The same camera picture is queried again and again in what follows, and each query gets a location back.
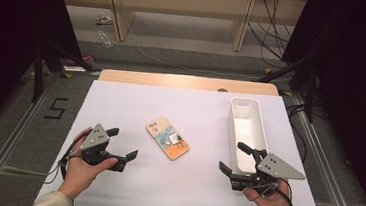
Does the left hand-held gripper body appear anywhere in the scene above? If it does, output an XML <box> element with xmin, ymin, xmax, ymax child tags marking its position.
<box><xmin>79</xmin><ymin>121</ymin><xmax>117</xmax><ymax>168</ymax></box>

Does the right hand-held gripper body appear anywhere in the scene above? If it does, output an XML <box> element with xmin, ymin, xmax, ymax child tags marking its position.
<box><xmin>230</xmin><ymin>147</ymin><xmax>308</xmax><ymax>198</ymax></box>

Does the white plastic storage box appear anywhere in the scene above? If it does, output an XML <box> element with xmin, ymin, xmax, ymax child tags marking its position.
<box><xmin>223</xmin><ymin>96</ymin><xmax>275</xmax><ymax>179</ymax></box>

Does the beige illustrated phone case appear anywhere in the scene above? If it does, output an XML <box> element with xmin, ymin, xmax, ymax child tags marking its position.
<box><xmin>142</xmin><ymin>114</ymin><xmax>194</xmax><ymax>163</ymax></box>

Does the person's left hand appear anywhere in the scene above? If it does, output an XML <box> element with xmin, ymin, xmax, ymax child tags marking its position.
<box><xmin>56</xmin><ymin>125</ymin><xmax>121</xmax><ymax>205</ymax></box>

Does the white table mat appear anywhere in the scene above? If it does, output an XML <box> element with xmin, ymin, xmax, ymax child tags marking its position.
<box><xmin>33</xmin><ymin>75</ymin><xmax>336</xmax><ymax>206</ymax></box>

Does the white flat paper stack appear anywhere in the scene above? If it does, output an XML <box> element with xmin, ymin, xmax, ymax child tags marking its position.
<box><xmin>62</xmin><ymin>64</ymin><xmax>88</xmax><ymax>73</ymax></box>

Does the black metal stand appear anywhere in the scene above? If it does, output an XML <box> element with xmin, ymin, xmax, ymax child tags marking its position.
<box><xmin>255</xmin><ymin>54</ymin><xmax>319</xmax><ymax>124</ymax></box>
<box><xmin>29</xmin><ymin>41</ymin><xmax>105</xmax><ymax>110</ymax></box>

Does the pink floor item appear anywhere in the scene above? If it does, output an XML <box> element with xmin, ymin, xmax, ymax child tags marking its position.
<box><xmin>66</xmin><ymin>52</ymin><xmax>96</xmax><ymax>69</ymax></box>

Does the clear plastic piece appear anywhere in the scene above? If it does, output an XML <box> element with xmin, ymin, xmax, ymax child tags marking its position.
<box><xmin>96</xmin><ymin>29</ymin><xmax>115</xmax><ymax>49</ymax></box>

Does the small pale floor item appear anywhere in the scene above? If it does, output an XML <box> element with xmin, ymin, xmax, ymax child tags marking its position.
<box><xmin>95</xmin><ymin>13</ymin><xmax>114</xmax><ymax>28</ymax></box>

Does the dark curtain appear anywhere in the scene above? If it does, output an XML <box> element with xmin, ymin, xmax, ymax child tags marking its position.
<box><xmin>268</xmin><ymin>0</ymin><xmax>366</xmax><ymax>206</ymax></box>
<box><xmin>0</xmin><ymin>0</ymin><xmax>91</xmax><ymax>148</ymax></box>

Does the wooden shelf unit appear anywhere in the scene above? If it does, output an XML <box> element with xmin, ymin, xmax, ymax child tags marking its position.
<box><xmin>51</xmin><ymin>0</ymin><xmax>307</xmax><ymax>58</ymax></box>

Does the right hand-held gripper cable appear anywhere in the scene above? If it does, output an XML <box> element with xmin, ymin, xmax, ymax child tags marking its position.
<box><xmin>274</xmin><ymin>176</ymin><xmax>297</xmax><ymax>206</ymax></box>

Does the hand-held gripper cable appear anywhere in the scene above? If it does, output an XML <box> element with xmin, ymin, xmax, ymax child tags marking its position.
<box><xmin>274</xmin><ymin>176</ymin><xmax>297</xmax><ymax>206</ymax></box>
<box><xmin>43</xmin><ymin>130</ymin><xmax>90</xmax><ymax>189</ymax></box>

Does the black floor cable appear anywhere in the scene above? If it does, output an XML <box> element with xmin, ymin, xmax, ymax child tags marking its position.
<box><xmin>280</xmin><ymin>103</ymin><xmax>312</xmax><ymax>163</ymax></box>

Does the left hand-held gripper cable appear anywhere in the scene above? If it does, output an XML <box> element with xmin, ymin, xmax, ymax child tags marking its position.
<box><xmin>43</xmin><ymin>130</ymin><xmax>90</xmax><ymax>189</ymax></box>

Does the bundle of black cables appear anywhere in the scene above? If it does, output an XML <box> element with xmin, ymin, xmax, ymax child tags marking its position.
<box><xmin>243</xmin><ymin>0</ymin><xmax>298</xmax><ymax>70</ymax></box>

